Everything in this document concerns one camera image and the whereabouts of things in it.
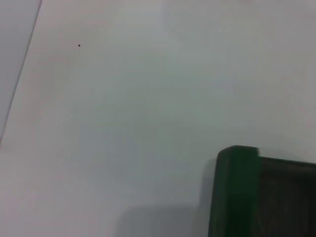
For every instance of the green glasses case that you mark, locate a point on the green glasses case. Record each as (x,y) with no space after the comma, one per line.
(234,192)

